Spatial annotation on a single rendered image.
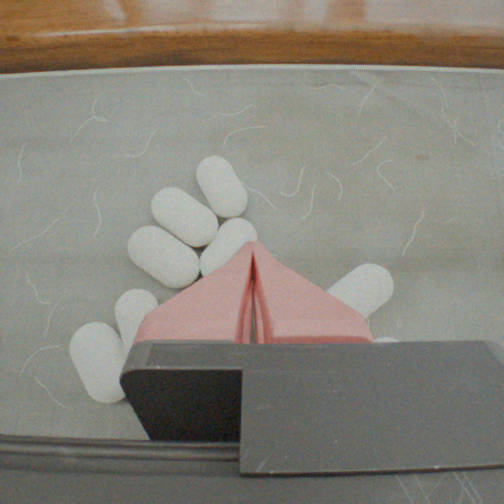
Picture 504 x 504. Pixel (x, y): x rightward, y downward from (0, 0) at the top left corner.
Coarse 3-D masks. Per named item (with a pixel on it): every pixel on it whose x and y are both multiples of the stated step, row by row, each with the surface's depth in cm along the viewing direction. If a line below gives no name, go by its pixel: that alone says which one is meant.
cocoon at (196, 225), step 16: (160, 192) 13; (176, 192) 13; (160, 208) 13; (176, 208) 13; (192, 208) 13; (208, 208) 14; (160, 224) 14; (176, 224) 13; (192, 224) 13; (208, 224) 13; (192, 240) 13; (208, 240) 14
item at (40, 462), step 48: (0, 480) 3; (48, 480) 3; (96, 480) 3; (144, 480) 4; (192, 480) 4; (240, 480) 3; (288, 480) 3; (336, 480) 3; (384, 480) 3; (432, 480) 3; (480, 480) 3
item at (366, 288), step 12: (372, 264) 13; (348, 276) 13; (360, 276) 12; (372, 276) 12; (384, 276) 12; (336, 288) 13; (348, 288) 12; (360, 288) 12; (372, 288) 12; (384, 288) 12; (348, 300) 12; (360, 300) 12; (372, 300) 12; (384, 300) 12; (360, 312) 12; (372, 312) 13
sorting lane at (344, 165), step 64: (0, 128) 17; (64, 128) 16; (128, 128) 16; (192, 128) 16; (256, 128) 16; (320, 128) 16; (384, 128) 16; (448, 128) 16; (0, 192) 16; (64, 192) 15; (128, 192) 15; (192, 192) 15; (256, 192) 15; (320, 192) 15; (384, 192) 15; (448, 192) 15; (0, 256) 15; (64, 256) 15; (128, 256) 15; (320, 256) 14; (384, 256) 14; (448, 256) 14; (0, 320) 14; (64, 320) 14; (384, 320) 14; (448, 320) 14; (0, 384) 13; (64, 384) 13
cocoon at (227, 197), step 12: (216, 156) 14; (204, 168) 14; (216, 168) 14; (228, 168) 14; (204, 180) 14; (216, 180) 14; (228, 180) 14; (204, 192) 14; (216, 192) 13; (228, 192) 13; (240, 192) 14; (216, 204) 14; (228, 204) 13; (240, 204) 14; (228, 216) 14
